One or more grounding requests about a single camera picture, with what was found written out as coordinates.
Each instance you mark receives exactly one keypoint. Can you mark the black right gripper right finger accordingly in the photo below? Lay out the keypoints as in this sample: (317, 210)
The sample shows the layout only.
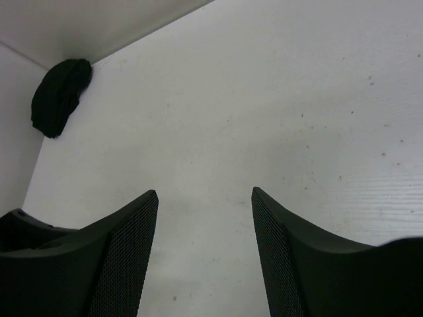
(309, 271)

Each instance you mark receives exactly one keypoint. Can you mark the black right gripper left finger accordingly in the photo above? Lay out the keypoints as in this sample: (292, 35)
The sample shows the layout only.
(98, 270)

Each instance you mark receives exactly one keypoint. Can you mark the black folded tank top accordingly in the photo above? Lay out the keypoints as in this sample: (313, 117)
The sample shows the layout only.
(57, 96)

